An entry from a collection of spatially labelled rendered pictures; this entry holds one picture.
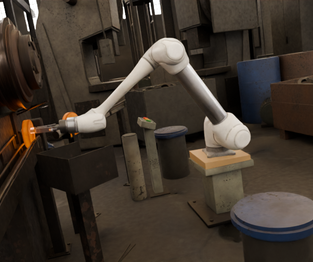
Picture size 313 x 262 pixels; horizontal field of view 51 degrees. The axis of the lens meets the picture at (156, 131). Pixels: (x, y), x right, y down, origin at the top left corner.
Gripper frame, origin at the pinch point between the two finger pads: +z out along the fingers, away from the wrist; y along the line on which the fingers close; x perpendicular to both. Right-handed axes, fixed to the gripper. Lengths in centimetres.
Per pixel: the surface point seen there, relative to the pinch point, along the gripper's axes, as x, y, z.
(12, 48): 41.9, -16.1, -3.0
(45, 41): 76, 274, 19
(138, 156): -39, 59, -63
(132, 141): -26, 58, -60
